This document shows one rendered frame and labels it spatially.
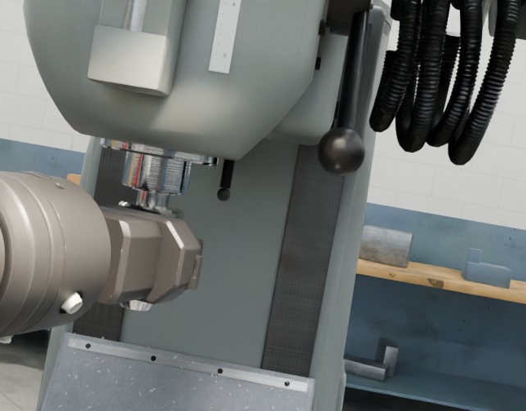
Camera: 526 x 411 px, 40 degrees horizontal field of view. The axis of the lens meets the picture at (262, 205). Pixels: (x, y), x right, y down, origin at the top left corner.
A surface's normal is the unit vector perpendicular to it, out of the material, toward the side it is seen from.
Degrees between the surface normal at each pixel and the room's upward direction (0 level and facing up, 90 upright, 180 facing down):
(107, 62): 90
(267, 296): 90
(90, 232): 63
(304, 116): 99
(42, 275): 92
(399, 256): 90
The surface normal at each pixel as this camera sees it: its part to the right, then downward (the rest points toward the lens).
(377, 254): -0.27, 0.00
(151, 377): 0.02, -0.40
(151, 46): -0.07, 0.04
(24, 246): 0.40, -0.10
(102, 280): 0.86, 0.37
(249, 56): 0.37, 0.27
